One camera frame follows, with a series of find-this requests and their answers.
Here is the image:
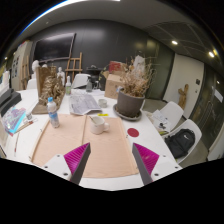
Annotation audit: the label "wooden easel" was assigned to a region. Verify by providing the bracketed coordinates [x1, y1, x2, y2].
[20, 54, 31, 89]
[64, 52, 84, 83]

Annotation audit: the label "papers on chair seat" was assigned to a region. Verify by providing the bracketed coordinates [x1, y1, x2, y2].
[151, 109, 173, 133]

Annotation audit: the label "small grey round jar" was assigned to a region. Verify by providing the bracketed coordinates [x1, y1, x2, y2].
[97, 98, 108, 109]

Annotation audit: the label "black stacked boxes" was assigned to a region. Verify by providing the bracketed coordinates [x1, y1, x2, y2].
[0, 88, 23, 118]

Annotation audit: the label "wooden figure statue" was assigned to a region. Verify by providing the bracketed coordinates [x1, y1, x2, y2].
[177, 83, 190, 110]

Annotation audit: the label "white plaster bust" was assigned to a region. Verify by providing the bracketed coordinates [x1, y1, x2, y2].
[30, 59, 41, 80]

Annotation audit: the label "white plaster figurine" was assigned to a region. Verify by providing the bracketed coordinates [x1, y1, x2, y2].
[56, 66, 66, 86]

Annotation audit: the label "flat round red coaster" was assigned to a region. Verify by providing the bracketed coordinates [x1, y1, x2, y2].
[126, 127, 140, 138]

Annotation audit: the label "grey round pot saucer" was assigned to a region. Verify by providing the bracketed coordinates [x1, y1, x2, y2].
[112, 103, 143, 122]

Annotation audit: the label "white cabinet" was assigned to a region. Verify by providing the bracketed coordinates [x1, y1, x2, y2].
[10, 40, 34, 92]

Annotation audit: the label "blue-capped plastic water bottle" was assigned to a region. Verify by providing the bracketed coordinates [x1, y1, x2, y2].
[46, 96, 61, 129]

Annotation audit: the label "black wall screen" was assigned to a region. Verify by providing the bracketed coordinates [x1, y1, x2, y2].
[33, 32, 77, 63]

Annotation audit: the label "open grey newspaper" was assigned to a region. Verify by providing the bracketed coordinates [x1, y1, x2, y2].
[68, 93, 103, 116]

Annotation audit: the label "long ceiling light strip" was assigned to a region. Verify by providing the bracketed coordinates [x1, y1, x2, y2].
[19, 0, 121, 36]

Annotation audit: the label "black backpack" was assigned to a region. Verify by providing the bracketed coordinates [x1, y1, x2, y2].
[164, 128, 196, 160]

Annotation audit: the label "white ceramic mug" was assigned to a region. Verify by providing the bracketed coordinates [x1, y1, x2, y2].
[89, 115, 111, 136]

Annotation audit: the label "wooden-handled palette knife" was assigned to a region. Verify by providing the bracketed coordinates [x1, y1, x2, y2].
[14, 118, 39, 134]

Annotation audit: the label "white wrapped sculpture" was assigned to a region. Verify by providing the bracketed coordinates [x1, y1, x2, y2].
[133, 54, 147, 76]

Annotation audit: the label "red box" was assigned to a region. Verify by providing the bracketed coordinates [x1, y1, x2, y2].
[108, 60, 124, 75]

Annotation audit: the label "white green spray bottle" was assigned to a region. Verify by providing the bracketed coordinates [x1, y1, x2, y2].
[65, 75, 73, 96]

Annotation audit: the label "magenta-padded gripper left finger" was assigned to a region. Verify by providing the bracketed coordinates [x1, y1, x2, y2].
[42, 142, 92, 186]

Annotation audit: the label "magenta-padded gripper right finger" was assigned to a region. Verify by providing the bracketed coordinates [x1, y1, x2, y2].
[131, 142, 183, 186]

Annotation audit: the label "dried plant in grey pot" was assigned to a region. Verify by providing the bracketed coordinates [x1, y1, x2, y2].
[115, 56, 156, 118]

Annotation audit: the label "white plastic chair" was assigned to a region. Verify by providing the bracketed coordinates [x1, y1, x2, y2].
[159, 100, 185, 133]
[71, 73, 91, 89]
[26, 78, 38, 90]
[162, 118, 203, 165]

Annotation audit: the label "thin red stick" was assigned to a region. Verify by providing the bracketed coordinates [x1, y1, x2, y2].
[13, 131, 21, 158]

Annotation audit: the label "brown cardboard box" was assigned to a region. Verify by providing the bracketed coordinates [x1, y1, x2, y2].
[104, 73, 126, 100]

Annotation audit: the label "light wooden drawing board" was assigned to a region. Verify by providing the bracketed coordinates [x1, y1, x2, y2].
[81, 115, 140, 179]
[31, 114, 88, 168]

